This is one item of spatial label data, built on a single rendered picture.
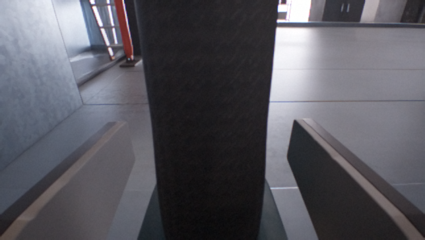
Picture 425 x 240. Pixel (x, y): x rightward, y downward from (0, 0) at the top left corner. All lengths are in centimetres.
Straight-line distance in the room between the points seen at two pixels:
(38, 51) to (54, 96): 8
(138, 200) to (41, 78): 33
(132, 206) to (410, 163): 37
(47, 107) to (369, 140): 57
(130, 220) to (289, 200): 14
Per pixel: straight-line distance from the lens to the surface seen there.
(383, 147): 42
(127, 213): 21
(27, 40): 47
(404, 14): 598
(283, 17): 936
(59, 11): 359
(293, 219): 20
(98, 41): 416
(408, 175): 38
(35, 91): 46
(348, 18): 530
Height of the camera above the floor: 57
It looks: 28 degrees down
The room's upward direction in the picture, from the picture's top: 1 degrees counter-clockwise
